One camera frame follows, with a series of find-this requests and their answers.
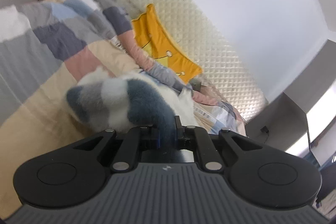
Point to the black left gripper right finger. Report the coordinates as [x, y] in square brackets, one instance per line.
[197, 140]

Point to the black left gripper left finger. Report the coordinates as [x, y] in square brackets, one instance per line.
[137, 140]

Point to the cream quilted headboard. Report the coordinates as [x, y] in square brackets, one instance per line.
[206, 46]

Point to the yellow crown cushion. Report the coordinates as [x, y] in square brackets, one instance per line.
[154, 39]

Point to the patchwork checkered quilt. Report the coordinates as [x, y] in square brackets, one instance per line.
[46, 48]

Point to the black wall plug with cable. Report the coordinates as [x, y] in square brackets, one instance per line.
[266, 131]

